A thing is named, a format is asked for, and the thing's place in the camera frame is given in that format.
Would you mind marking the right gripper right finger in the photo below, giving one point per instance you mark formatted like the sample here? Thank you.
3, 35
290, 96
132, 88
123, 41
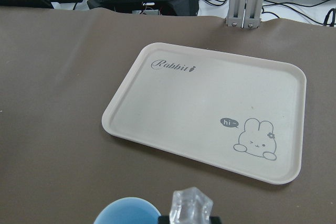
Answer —
215, 220

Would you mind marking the clear ice cube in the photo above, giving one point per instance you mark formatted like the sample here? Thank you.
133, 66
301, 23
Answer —
190, 206

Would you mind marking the cream rabbit serving tray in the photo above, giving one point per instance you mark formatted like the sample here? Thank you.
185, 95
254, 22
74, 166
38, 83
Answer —
238, 113

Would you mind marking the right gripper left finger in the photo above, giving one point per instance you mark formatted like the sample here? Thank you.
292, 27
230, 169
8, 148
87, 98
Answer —
163, 220

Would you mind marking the light blue plastic cup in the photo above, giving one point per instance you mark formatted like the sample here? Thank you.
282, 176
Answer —
129, 210

